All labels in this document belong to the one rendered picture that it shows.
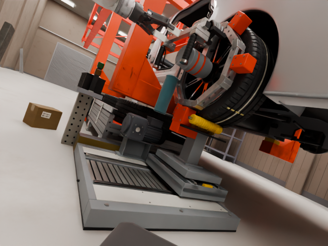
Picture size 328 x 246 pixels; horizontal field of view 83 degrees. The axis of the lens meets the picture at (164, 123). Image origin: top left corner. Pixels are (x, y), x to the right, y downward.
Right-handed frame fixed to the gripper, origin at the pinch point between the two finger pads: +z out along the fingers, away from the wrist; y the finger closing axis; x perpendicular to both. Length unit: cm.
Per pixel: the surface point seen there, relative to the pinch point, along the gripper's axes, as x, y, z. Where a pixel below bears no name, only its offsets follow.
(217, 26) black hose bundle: 16.9, 2.4, 21.8
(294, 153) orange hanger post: -16, -60, 277
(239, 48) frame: 10.5, 9.8, 34.9
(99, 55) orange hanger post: 22, -253, -1
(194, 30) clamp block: 8.3, 1.3, 10.7
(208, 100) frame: -18.5, -1.0, 37.0
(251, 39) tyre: 19.0, 9.2, 41.1
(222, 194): -68, 8, 67
